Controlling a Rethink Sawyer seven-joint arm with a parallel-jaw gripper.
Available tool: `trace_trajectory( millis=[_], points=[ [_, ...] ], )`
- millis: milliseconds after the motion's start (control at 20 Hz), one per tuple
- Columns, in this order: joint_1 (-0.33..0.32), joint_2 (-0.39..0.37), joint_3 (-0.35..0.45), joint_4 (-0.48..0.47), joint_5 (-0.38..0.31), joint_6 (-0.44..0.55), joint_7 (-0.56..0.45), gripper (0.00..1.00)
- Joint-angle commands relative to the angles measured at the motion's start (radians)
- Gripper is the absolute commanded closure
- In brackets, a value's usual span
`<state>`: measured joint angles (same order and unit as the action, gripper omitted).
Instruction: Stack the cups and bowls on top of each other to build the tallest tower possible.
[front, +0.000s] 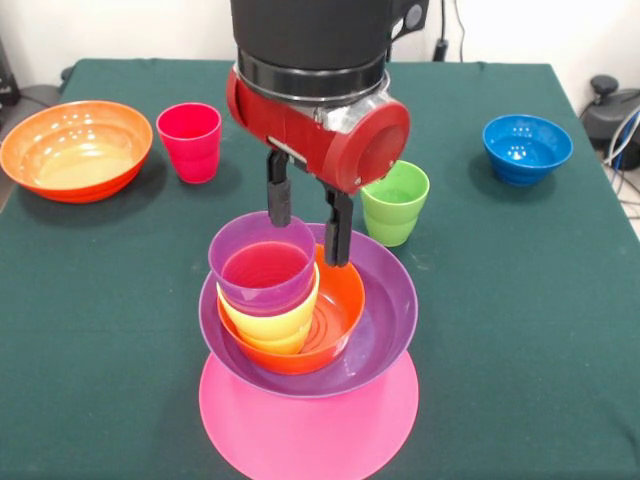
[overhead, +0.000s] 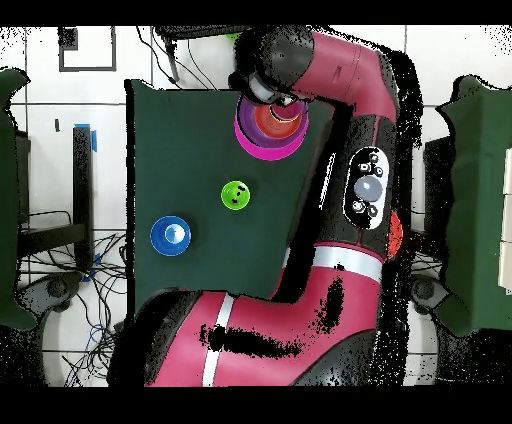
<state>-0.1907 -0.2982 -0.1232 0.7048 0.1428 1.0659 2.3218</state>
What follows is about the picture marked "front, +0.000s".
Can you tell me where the yellow cup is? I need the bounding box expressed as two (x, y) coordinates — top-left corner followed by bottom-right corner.
(216, 263), (321, 356)

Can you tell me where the green cup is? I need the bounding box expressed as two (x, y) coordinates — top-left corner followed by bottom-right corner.
(359, 159), (431, 248)

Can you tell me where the cable bundle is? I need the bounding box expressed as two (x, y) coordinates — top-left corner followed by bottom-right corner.
(602, 107), (640, 219)

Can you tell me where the blue bowl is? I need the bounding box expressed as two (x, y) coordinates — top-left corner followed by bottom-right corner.
(482, 114), (574, 188)

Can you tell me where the black pedestal foot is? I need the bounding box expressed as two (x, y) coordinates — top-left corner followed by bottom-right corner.
(579, 74), (640, 147)
(19, 67), (76, 106)

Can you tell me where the black wall plug cable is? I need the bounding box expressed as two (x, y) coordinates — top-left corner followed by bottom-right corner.
(432, 0), (467, 62)

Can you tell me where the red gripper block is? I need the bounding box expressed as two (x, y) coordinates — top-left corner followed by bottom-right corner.
(225, 67), (413, 269)

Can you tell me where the red cup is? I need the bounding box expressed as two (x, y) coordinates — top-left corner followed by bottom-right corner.
(156, 102), (223, 185)

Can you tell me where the pink bowl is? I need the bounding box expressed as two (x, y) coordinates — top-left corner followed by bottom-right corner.
(198, 347), (420, 480)

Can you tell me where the purple bowl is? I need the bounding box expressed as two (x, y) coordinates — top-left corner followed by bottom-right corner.
(198, 222), (420, 400)

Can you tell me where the small orange bowl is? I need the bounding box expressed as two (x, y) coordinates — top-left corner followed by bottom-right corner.
(216, 243), (367, 376)

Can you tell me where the dark green tablecloth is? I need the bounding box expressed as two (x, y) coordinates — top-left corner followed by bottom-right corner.
(0, 58), (640, 480)

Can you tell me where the purple cup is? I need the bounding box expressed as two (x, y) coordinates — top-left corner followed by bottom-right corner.
(207, 210), (318, 317)

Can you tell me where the large orange bowl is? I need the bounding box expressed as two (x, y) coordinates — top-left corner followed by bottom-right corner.
(0, 99), (154, 204)

